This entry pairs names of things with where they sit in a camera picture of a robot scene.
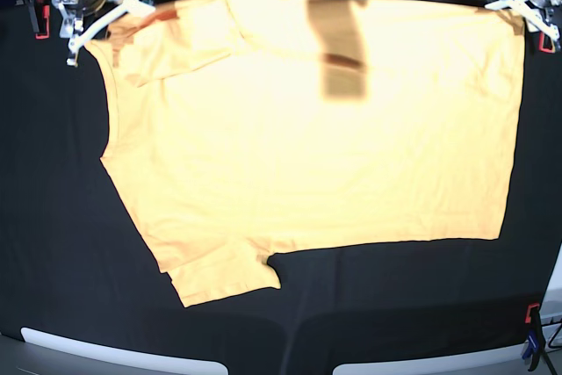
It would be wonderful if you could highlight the lower right red clamp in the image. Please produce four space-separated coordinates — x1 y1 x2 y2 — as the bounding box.
522 303 545 371

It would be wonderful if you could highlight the white monitor edge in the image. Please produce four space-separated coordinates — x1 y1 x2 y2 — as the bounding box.
20 327 228 375
333 343 524 375

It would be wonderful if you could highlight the yellow t-shirt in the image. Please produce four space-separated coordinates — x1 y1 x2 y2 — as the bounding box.
86 0 525 306

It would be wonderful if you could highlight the left red black clamp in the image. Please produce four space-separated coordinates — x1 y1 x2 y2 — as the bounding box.
25 0 50 40

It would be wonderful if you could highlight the white left monitor edge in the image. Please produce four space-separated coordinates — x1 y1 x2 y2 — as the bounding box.
20 327 228 375

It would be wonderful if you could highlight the white right monitor edge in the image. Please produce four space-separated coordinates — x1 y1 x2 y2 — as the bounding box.
333 343 524 375

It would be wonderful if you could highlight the black table cloth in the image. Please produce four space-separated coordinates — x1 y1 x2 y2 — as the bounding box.
1 7 561 374

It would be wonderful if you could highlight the right upper red clamp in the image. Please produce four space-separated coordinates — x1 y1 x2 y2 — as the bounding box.
538 32 556 54

